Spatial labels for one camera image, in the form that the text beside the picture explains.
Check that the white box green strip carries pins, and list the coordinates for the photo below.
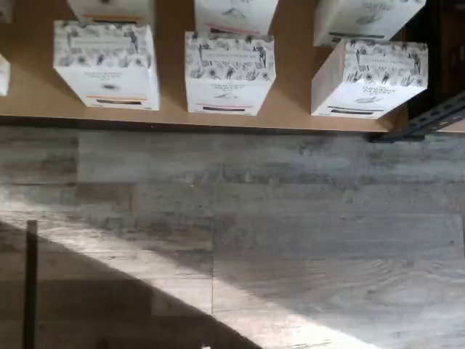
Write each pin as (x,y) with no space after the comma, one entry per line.
(363,18)
(363,94)

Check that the white box pink strip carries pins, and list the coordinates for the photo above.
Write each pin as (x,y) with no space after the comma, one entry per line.
(236,14)
(229,91)

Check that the brown fibreboard shelf board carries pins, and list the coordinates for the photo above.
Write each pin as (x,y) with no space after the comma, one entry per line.
(170,72)

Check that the white box orange strip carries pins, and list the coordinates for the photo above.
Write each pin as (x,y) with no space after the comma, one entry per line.
(105,83)
(109,8)

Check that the black metal shelf rack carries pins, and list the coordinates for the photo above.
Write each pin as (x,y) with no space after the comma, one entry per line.
(428,121)

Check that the white floral print box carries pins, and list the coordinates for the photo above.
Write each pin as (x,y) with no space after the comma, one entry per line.
(3,74)

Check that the black metal pole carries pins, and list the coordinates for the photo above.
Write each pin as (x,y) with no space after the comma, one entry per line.
(31,283)

